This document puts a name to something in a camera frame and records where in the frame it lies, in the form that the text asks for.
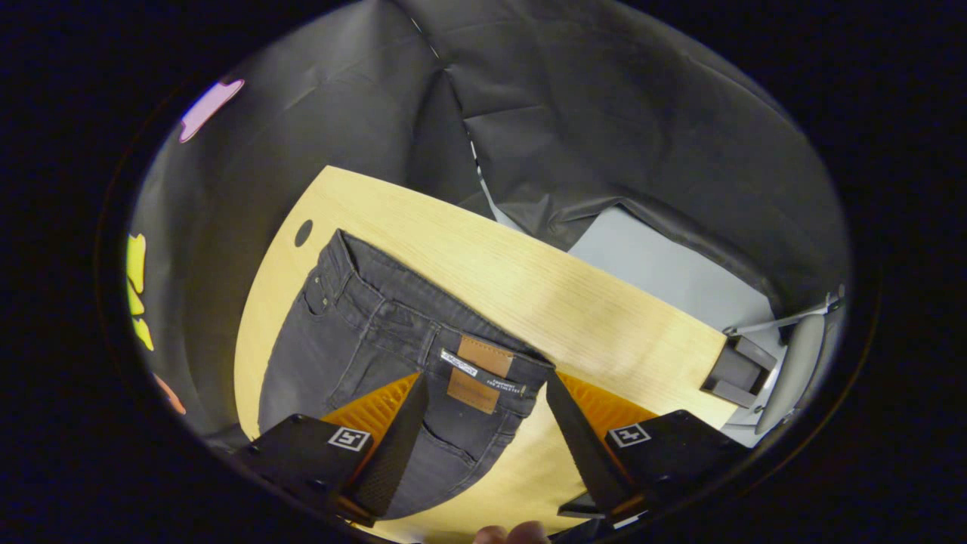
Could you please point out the grey chair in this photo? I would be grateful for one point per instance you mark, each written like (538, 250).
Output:
(793, 370)

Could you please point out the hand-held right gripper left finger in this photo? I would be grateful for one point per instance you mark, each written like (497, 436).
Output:
(389, 446)

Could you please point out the dark grey table bracket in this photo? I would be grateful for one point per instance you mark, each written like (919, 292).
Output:
(736, 370)

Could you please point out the black backdrop cloth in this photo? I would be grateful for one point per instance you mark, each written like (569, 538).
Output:
(604, 113)

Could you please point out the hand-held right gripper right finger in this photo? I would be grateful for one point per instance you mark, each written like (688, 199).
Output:
(582, 446)

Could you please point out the dark grey jeans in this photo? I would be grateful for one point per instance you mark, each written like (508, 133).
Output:
(363, 332)

